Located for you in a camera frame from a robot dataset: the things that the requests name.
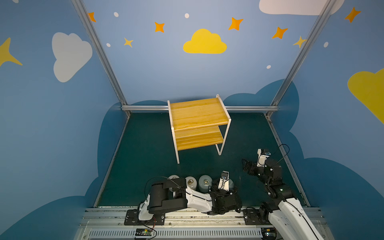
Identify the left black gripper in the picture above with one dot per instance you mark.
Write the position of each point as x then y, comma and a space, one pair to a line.
221, 193

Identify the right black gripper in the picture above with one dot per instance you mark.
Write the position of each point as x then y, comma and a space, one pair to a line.
253, 167

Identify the grey-blue tea canister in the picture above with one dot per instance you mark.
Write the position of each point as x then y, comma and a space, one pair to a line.
230, 183
204, 184

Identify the white tea canister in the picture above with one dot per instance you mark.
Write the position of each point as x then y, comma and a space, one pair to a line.
191, 182
173, 177

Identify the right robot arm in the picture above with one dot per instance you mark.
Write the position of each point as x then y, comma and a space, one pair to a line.
285, 211

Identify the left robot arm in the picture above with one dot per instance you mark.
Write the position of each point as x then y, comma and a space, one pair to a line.
171, 195

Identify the wooden two-tier shelf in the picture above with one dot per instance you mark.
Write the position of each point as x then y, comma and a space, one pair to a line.
199, 123

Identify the right controller board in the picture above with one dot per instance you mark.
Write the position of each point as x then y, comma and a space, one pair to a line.
269, 233

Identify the controller board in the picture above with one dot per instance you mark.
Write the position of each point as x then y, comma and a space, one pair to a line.
143, 233
269, 233

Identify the left controller board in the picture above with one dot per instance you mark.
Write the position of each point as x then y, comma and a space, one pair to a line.
143, 233

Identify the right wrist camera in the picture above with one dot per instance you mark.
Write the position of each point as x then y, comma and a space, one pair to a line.
263, 155

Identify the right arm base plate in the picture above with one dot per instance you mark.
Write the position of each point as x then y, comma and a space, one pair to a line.
255, 217

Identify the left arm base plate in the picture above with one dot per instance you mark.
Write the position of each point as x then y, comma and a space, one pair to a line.
132, 219

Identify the aluminium mounting rail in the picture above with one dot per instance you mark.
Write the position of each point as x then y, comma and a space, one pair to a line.
107, 223

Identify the rear aluminium frame bar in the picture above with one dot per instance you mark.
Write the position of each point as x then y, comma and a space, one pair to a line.
229, 108

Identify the right aluminium frame post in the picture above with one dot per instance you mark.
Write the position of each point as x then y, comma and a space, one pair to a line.
311, 39

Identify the aluminium frame post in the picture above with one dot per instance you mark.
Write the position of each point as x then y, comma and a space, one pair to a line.
87, 23
311, 39

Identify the left aluminium frame post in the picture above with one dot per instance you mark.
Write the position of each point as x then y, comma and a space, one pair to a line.
87, 23

